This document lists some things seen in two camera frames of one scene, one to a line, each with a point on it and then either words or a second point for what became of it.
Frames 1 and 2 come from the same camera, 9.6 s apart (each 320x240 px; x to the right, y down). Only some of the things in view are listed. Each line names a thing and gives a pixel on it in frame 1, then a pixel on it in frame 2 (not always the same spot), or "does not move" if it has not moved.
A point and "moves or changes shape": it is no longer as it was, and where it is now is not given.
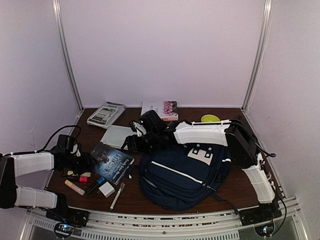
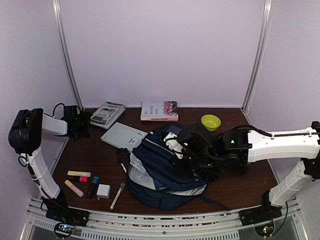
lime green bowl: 209,118 does not move
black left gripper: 87,162 -> 86,116
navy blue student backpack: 178,178 moves or changes shape
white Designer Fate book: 168,110 does not move
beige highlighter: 74,187 does not move
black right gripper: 136,148 -> 188,170
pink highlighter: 84,179 does not move
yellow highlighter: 86,174 does not move
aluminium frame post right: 261,53 does not move
